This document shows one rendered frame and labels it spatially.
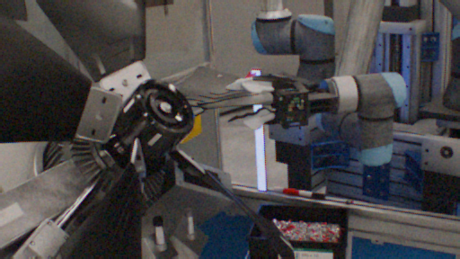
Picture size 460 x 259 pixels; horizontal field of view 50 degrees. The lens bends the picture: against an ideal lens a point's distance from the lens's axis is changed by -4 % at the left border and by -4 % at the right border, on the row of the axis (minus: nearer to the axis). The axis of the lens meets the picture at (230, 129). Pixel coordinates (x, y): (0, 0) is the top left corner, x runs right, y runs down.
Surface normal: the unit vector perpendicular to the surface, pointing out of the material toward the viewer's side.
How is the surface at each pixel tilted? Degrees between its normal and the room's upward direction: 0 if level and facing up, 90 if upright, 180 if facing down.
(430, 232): 90
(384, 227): 90
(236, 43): 90
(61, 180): 50
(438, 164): 90
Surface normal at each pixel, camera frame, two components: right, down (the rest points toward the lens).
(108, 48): -0.02, -0.33
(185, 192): 0.13, 0.79
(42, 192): 0.62, -0.54
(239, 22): 0.62, 0.21
